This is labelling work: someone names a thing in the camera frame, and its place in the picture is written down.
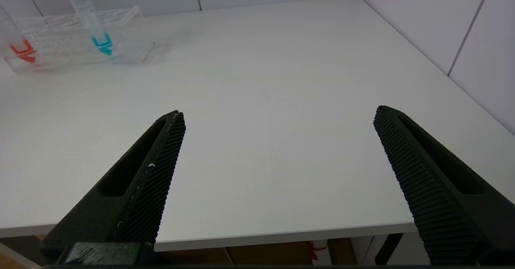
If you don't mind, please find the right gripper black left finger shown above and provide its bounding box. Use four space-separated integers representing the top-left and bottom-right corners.
40 110 186 265

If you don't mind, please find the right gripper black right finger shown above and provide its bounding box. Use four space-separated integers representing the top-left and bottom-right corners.
373 106 515 265

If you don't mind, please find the test tube with blue pigment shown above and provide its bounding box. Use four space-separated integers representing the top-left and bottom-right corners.
65 0 114 57

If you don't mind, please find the clear plastic test tube rack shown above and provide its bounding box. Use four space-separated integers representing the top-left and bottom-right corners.
0 5 155 74

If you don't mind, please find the test tube with red pigment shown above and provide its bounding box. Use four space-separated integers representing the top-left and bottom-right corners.
0 5 37 64

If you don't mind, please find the black table leg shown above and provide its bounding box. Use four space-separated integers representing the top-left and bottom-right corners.
372 232 403 265

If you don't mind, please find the white item with red ribbon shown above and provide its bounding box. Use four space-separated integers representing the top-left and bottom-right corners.
308 238 333 265

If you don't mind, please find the brown cardboard box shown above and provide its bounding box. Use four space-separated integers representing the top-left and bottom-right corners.
159 240 311 265

